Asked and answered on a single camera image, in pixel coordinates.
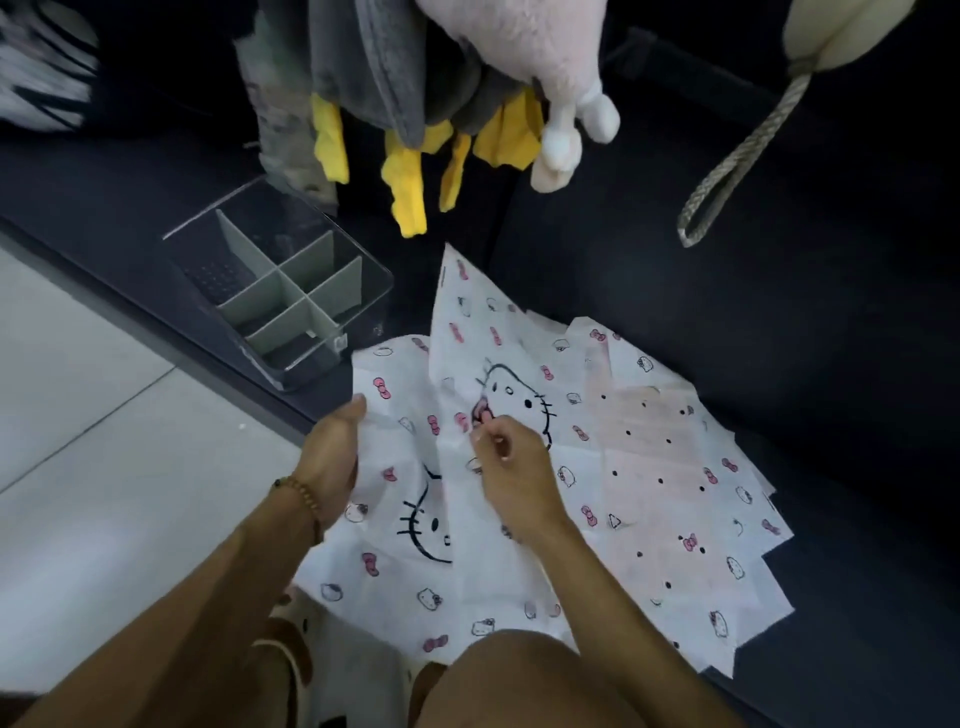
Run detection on person's left hand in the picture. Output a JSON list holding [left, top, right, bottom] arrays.
[[294, 393, 369, 530]]

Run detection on person's right hand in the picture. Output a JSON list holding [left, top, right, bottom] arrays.
[[468, 414, 571, 545]]

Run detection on clear plastic organizer box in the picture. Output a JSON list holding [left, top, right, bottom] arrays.
[[161, 176, 395, 394]]

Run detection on stack of kitty bags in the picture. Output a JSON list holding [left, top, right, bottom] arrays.
[[292, 243, 796, 676]]

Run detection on person's right forearm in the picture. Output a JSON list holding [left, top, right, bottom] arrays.
[[528, 513, 744, 728]]

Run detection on person's left forearm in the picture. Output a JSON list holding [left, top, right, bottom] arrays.
[[14, 483, 324, 728]]

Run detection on person's right leg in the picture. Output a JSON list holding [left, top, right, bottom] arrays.
[[412, 628, 628, 728]]

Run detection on dark blue sofa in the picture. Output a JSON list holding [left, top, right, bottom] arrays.
[[0, 0, 960, 728]]

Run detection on grey plush toy yellow feet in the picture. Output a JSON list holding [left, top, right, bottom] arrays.
[[307, 0, 545, 240]]

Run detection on pink plush toy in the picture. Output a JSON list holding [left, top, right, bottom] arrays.
[[412, 0, 622, 195]]

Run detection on zebra striped bag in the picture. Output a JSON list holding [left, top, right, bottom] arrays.
[[0, 0, 100, 134]]

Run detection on brown bead bracelet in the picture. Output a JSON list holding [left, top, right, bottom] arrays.
[[271, 476, 325, 545]]

